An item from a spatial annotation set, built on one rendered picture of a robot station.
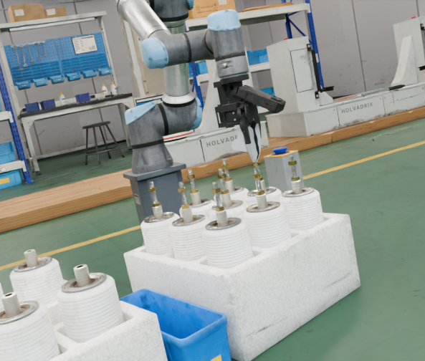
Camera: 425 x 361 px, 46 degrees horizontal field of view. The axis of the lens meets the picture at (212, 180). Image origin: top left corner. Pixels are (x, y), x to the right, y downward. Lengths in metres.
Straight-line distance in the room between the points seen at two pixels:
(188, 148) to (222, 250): 2.39
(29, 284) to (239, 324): 0.41
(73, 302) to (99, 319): 0.05
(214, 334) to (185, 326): 0.15
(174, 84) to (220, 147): 1.74
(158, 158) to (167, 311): 0.75
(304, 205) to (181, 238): 0.28
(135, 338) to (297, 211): 0.49
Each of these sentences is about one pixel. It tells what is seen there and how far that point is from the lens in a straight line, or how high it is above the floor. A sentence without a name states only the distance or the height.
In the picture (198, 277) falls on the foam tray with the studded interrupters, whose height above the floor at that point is 0.16.
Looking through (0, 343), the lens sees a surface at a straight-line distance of 0.81.
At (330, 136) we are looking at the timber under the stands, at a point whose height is 0.05.
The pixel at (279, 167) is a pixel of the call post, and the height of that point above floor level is 0.28.
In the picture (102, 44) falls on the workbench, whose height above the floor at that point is 1.50.
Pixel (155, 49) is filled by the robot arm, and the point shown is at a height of 0.64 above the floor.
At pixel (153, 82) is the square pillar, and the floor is 0.88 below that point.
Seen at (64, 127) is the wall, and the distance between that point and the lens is 9.56.
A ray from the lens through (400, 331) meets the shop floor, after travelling 1.07.
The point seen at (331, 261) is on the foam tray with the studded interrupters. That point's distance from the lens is 1.17.
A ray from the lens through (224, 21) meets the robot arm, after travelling 1.22.
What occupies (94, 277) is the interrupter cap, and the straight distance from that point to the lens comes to 0.88.
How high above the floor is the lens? 0.51
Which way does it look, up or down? 9 degrees down
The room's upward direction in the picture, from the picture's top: 12 degrees counter-clockwise
